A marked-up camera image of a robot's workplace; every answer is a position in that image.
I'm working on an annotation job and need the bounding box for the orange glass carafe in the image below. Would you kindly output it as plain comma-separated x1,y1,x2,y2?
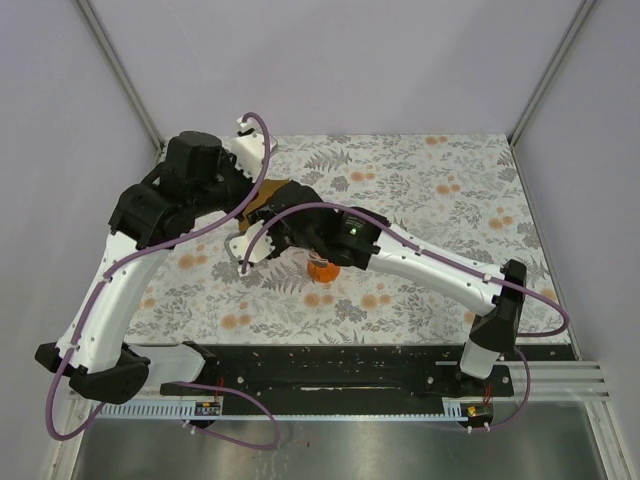
307,252,341,284

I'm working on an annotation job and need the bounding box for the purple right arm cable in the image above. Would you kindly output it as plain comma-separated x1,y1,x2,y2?
239,202,572,432

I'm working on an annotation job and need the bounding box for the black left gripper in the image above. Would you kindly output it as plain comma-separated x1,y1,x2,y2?
192,149,266,221

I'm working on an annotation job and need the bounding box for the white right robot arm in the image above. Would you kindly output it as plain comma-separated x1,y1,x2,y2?
229,182,527,396

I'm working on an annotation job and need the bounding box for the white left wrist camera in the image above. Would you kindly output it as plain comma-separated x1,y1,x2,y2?
229,114,271,180

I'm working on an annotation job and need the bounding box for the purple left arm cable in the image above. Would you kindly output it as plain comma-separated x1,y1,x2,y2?
43,111,284,451

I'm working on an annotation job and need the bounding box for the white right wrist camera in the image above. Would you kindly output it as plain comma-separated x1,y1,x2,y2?
225,220,275,264

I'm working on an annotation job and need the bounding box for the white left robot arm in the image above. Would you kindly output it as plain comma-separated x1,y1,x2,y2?
35,129,269,404

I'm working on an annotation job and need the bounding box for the floral patterned tablecloth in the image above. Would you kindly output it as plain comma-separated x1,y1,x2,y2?
127,134,570,345

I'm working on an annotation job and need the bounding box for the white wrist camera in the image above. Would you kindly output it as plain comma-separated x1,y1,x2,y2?
229,114,271,180
225,220,275,264

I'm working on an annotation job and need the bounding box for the light blue cable duct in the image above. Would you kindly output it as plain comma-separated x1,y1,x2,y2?
99,395,489,422

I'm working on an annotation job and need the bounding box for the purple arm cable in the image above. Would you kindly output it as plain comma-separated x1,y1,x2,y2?
43,111,284,451
239,202,572,432

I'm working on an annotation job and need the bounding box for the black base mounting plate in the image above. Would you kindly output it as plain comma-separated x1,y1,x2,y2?
97,343,578,416

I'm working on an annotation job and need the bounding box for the brown paper coffee filter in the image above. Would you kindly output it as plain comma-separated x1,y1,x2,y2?
238,179,291,233

